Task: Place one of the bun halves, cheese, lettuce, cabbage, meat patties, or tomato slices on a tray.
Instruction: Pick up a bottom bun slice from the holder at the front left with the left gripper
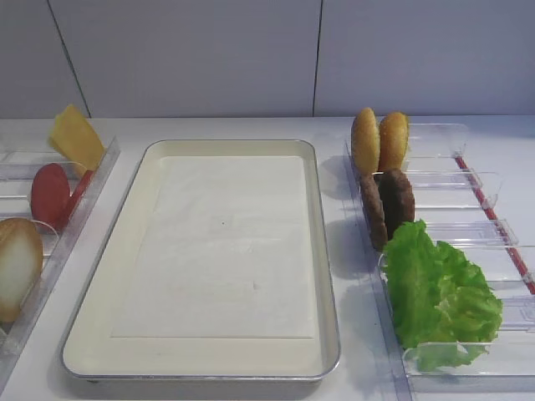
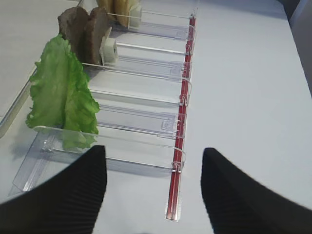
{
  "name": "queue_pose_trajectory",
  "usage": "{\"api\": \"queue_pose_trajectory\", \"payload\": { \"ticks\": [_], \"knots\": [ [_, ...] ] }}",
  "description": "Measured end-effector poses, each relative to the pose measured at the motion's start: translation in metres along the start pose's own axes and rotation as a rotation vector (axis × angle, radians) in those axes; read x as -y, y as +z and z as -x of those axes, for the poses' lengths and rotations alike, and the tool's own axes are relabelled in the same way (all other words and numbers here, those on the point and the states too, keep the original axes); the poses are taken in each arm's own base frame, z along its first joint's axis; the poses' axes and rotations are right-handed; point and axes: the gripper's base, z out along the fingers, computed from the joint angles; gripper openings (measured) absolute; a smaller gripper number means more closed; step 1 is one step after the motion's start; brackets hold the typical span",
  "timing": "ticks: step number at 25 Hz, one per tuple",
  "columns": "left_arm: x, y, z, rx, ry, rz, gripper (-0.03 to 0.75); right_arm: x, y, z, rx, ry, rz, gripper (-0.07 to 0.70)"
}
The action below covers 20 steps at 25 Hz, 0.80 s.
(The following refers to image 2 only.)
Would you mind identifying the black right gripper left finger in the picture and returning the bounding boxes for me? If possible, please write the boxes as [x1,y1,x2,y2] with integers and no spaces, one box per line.
[0,145,107,234]

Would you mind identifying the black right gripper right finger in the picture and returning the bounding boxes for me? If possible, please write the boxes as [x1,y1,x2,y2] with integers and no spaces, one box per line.
[200,148,312,234]

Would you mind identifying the green lettuce leaf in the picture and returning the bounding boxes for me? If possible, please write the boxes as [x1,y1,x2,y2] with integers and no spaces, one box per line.
[25,34,100,149]

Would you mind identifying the brown meat patty rear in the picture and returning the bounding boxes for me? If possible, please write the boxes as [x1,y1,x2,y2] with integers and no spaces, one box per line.
[58,6,89,54]

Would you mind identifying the brown meat patty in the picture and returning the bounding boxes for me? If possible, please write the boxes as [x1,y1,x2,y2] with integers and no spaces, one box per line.
[79,7,110,65]
[58,6,89,54]

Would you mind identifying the brown meat patty front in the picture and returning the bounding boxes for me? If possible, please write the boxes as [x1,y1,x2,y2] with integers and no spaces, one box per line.
[79,7,110,65]

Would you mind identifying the clear acrylic rack right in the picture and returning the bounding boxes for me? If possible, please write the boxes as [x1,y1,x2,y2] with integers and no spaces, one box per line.
[12,0,198,221]

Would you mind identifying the sesame bun rear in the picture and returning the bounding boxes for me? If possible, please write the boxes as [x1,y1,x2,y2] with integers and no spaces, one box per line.
[97,0,114,13]

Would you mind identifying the sesame bun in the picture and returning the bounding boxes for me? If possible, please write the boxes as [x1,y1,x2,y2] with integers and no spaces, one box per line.
[114,0,132,27]
[97,0,114,13]

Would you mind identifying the sesame bun front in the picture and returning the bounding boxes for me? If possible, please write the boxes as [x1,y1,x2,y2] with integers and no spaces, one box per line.
[114,0,132,27]

